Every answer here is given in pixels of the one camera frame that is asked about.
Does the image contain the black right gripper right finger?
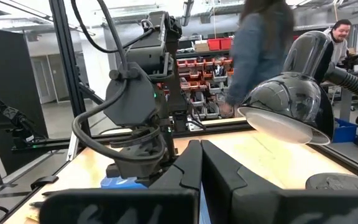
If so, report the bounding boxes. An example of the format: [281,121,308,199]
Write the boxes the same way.
[200,139,358,224]

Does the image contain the standing person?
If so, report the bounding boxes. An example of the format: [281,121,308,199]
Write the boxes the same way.
[219,0,295,118]

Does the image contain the blue plastic supply box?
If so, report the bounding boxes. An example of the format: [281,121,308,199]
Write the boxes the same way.
[100,176,149,190]

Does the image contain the black flat panel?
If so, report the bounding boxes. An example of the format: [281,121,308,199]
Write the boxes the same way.
[0,27,49,175]

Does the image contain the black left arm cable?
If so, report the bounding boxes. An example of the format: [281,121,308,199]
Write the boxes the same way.
[70,0,168,163]

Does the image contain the red storage bin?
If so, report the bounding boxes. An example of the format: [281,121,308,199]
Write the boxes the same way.
[208,37,232,51]

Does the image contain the shelf with small parts bins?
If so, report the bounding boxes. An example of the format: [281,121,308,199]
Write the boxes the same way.
[175,37,235,123]

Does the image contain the seated person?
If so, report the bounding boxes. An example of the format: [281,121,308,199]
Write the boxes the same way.
[323,19,353,67]

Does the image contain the blue storage bin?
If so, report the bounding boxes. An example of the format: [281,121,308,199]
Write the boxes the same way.
[333,118,358,144]

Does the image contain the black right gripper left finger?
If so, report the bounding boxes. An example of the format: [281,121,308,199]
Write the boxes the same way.
[38,139,203,224]

